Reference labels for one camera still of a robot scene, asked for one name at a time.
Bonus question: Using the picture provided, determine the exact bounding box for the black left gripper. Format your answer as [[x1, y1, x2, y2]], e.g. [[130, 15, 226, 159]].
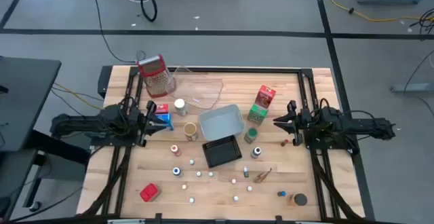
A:
[[134, 100, 170, 147]]

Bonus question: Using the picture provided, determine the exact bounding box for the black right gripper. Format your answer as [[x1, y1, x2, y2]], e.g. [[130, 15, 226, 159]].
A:
[[273, 100, 309, 147]]

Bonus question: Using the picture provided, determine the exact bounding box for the small blue cereal box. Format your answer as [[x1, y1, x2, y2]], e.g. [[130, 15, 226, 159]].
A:
[[156, 113, 175, 132]]

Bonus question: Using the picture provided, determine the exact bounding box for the white-lid spice jar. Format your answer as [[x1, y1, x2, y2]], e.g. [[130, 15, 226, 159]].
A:
[[174, 98, 189, 117]]

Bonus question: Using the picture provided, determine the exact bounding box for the small green cereal box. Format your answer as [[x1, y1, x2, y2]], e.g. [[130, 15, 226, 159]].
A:
[[246, 103, 269, 126]]

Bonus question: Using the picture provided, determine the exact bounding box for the gold can with tan lid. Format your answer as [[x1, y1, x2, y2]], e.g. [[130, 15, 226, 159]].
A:
[[183, 122, 199, 142]]

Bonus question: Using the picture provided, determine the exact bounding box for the red Froot Loops box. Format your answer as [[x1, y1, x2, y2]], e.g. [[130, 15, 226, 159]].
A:
[[254, 84, 277, 110]]

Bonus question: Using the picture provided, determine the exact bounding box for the green-lid spice jar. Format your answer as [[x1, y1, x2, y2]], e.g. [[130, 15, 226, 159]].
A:
[[243, 127, 259, 145]]

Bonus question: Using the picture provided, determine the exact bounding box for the taco seasoning jar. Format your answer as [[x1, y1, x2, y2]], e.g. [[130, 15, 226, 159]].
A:
[[253, 168, 273, 184]]

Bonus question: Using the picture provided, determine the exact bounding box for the grey plastic bin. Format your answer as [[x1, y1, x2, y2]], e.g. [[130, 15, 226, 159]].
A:
[[198, 103, 246, 142]]

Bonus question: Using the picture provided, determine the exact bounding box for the black plastic basket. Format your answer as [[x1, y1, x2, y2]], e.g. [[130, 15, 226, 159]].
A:
[[201, 134, 243, 169]]

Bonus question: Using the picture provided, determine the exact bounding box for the black-lid orange spice jar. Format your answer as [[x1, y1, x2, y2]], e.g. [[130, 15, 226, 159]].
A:
[[287, 193, 309, 207]]

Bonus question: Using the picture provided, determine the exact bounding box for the red metal box grater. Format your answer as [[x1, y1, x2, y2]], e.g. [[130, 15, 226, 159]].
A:
[[136, 54, 177, 98]]

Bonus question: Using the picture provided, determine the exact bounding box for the clear plastic bin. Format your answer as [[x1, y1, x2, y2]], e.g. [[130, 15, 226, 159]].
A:
[[168, 66, 224, 111]]

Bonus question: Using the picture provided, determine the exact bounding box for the red toy block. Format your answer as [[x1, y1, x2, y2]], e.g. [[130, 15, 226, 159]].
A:
[[139, 183, 162, 203]]

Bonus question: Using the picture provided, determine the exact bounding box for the black desk support beam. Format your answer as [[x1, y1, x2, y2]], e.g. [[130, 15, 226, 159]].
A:
[[26, 128, 92, 166]]

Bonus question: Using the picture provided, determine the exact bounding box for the grey table foot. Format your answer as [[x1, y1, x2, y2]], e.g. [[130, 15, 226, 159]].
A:
[[389, 83, 434, 94]]

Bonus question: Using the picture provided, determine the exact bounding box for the black desk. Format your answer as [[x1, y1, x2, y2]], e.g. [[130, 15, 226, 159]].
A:
[[0, 56, 62, 153]]

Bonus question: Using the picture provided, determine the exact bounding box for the black aluminium table frame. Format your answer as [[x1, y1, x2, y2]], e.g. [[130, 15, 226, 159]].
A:
[[97, 64, 376, 224]]

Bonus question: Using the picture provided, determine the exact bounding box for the black sleeved cable bundle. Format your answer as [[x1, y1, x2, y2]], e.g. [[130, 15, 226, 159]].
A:
[[80, 145, 133, 217], [310, 149, 357, 220]]

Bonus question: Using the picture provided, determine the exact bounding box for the black coiled cable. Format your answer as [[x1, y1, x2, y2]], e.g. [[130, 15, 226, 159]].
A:
[[140, 0, 159, 23]]

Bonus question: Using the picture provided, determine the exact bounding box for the long black floor cable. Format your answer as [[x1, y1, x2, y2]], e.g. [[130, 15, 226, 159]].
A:
[[91, 0, 146, 64]]

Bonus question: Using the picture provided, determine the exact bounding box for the yellow extension cable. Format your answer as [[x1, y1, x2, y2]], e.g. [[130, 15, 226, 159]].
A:
[[330, 0, 434, 23]]

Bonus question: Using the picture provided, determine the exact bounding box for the black cable bunch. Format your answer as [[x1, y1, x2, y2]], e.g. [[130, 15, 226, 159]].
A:
[[408, 8, 434, 37]]

